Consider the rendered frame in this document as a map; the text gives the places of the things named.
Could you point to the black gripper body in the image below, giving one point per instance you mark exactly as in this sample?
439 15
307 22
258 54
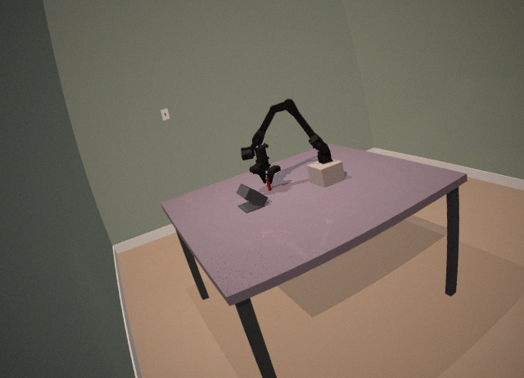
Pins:
273 169

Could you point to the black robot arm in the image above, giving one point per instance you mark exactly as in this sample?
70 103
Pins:
324 154

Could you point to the grey sloped panel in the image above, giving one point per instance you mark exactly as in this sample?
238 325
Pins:
256 200

